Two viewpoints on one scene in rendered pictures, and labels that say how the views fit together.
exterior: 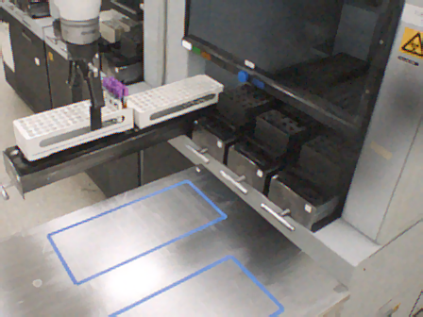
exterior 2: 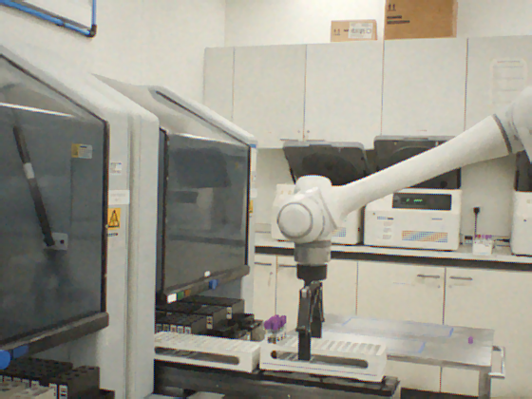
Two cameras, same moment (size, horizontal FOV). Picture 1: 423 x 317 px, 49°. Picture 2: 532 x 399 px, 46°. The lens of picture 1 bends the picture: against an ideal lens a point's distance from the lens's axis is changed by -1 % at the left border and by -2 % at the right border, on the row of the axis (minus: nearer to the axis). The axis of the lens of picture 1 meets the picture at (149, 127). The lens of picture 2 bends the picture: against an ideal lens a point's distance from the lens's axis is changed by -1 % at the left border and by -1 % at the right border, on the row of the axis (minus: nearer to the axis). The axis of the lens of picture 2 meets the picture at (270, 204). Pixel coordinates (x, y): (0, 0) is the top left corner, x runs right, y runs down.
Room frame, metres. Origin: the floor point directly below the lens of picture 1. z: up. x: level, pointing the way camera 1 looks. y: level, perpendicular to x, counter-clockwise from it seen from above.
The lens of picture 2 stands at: (2.07, 1.32, 1.29)
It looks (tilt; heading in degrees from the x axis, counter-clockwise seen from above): 2 degrees down; 232
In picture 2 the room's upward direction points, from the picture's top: 2 degrees clockwise
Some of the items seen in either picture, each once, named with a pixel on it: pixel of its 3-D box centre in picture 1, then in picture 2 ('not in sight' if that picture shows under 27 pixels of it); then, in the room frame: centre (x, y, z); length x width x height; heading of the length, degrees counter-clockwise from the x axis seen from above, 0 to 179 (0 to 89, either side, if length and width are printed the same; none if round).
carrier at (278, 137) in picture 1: (273, 134); (217, 319); (0.99, -0.32, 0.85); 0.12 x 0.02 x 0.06; 33
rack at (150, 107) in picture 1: (174, 101); (203, 352); (1.19, -0.07, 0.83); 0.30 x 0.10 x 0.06; 124
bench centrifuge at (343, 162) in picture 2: not in sight; (326, 191); (-0.80, -1.77, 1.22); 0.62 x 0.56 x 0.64; 32
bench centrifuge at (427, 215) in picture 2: not in sight; (416, 191); (-1.12, -1.29, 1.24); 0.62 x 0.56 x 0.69; 34
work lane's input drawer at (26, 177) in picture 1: (122, 134); (268, 382); (1.09, 0.08, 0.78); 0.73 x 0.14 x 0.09; 124
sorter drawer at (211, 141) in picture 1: (287, 108); not in sight; (1.25, -0.43, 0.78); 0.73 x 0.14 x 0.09; 124
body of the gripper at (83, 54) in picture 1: (82, 57); (312, 281); (1.04, 0.16, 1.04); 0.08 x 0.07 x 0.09; 34
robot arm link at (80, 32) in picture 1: (80, 27); (312, 252); (1.04, 0.16, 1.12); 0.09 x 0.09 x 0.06
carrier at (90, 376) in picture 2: (129, 45); (80, 388); (1.58, 0.07, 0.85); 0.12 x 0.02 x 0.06; 34
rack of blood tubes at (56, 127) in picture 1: (76, 124); (322, 356); (1.02, 0.19, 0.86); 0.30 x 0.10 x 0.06; 124
